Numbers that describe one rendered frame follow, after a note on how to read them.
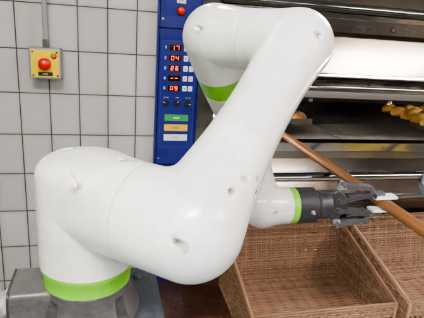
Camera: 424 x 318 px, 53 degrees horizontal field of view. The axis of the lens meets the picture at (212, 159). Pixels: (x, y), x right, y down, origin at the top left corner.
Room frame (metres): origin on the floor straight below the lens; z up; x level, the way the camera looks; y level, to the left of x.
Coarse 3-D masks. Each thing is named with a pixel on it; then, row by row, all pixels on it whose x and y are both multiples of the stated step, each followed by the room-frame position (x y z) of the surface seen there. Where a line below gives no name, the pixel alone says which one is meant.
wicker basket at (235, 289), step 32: (320, 224) 1.72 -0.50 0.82; (256, 256) 1.61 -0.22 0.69; (288, 256) 1.64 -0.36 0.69; (320, 256) 1.68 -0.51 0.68; (352, 256) 1.59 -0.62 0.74; (224, 288) 1.47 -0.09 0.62; (256, 288) 1.53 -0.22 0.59; (288, 288) 1.55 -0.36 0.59; (320, 288) 1.56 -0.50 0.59; (352, 288) 1.55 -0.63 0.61; (384, 288) 1.36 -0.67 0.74
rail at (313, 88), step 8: (312, 88) 1.57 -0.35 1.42; (320, 88) 1.58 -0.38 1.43; (328, 88) 1.59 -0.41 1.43; (336, 88) 1.60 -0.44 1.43; (344, 88) 1.60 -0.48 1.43; (352, 88) 1.61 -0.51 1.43; (360, 88) 1.62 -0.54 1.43; (368, 88) 1.63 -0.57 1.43; (376, 88) 1.64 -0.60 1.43; (384, 88) 1.65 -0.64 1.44
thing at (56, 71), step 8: (32, 48) 1.41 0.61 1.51; (40, 48) 1.42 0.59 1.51; (48, 48) 1.43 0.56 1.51; (56, 48) 1.46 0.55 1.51; (32, 56) 1.41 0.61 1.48; (40, 56) 1.42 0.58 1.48; (48, 56) 1.42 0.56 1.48; (32, 64) 1.41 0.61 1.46; (56, 64) 1.43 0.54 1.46; (32, 72) 1.41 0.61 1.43; (40, 72) 1.42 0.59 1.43; (48, 72) 1.42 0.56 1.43; (56, 72) 1.43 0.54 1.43
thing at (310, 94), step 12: (312, 96) 1.57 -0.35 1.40; (324, 96) 1.58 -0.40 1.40; (336, 96) 1.59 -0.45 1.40; (348, 96) 1.60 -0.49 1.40; (360, 96) 1.62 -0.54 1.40; (372, 96) 1.63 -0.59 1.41; (384, 96) 1.64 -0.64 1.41; (396, 96) 1.65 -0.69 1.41; (408, 96) 1.67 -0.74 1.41; (420, 96) 1.68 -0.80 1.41
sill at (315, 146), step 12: (288, 144) 1.71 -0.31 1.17; (312, 144) 1.74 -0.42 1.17; (324, 144) 1.75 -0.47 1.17; (336, 144) 1.76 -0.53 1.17; (348, 144) 1.78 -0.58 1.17; (360, 144) 1.79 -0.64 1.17; (372, 144) 1.80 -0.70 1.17; (384, 144) 1.82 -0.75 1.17; (396, 144) 1.83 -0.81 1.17; (408, 144) 1.85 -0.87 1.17; (420, 144) 1.86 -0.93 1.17
